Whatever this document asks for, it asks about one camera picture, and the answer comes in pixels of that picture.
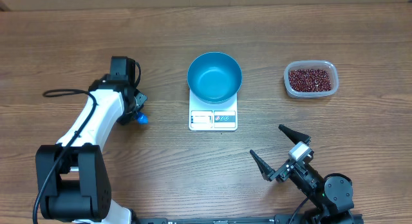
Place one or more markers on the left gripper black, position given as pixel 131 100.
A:
pixel 143 99

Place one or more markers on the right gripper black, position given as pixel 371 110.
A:
pixel 283 170

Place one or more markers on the blue plastic scoop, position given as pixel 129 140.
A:
pixel 141 118

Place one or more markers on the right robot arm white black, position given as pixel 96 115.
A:
pixel 329 199

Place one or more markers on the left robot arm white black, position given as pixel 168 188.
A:
pixel 73 183

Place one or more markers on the white kitchen scale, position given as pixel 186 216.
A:
pixel 212 117

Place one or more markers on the blue bowl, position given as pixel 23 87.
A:
pixel 214 77

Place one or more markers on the red beans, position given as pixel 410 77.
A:
pixel 309 80

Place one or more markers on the clear plastic container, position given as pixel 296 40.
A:
pixel 312 64

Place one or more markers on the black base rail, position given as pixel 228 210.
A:
pixel 251 220

